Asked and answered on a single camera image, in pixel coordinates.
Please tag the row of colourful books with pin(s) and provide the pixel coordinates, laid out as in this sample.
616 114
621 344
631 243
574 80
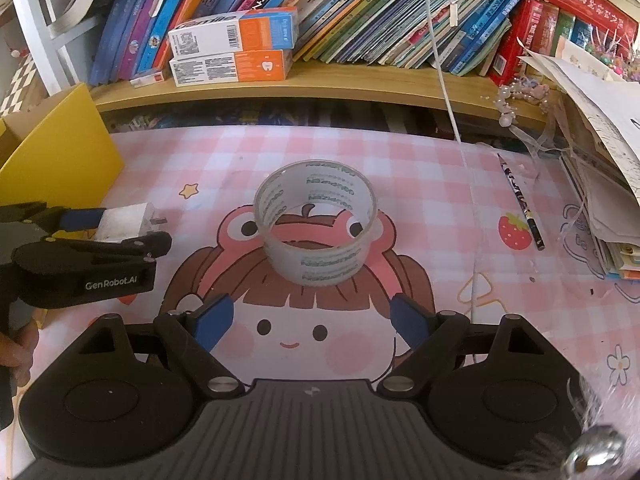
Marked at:
350 0

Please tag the silver metal button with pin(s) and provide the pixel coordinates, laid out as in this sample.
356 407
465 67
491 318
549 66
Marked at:
595 452

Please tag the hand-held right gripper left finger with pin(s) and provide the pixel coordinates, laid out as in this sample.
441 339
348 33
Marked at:
215 325

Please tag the pink printed desk mat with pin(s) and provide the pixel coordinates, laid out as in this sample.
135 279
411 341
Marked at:
425 175

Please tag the patterned pencil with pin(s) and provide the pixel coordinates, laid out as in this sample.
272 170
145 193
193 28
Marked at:
520 200

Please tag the person's left hand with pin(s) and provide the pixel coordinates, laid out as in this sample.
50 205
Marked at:
25 350

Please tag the yellow cardboard box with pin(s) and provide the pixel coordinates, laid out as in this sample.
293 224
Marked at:
60 160

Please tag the wooden chessboard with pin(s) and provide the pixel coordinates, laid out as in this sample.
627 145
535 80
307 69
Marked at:
20 85

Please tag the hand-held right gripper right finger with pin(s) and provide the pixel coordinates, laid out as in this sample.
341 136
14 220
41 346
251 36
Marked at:
407 322

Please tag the clear tape roll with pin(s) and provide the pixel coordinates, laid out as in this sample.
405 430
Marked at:
320 260

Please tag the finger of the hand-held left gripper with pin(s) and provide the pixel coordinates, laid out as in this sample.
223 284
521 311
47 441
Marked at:
80 219
100 255

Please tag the pile of papers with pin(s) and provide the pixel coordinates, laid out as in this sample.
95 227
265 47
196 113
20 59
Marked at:
600 110

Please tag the orange white toothpaste box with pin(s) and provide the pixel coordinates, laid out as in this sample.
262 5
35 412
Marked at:
225 32
225 69

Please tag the pearl bead tiara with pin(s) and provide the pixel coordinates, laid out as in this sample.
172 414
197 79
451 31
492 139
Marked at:
522 92

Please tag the small red white box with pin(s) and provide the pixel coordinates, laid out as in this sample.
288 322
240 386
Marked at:
147 77

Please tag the wooden bookshelf with white frame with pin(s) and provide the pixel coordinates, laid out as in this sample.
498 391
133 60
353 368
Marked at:
350 85

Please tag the white charger plug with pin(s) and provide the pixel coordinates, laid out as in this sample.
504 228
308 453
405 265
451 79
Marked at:
125 222

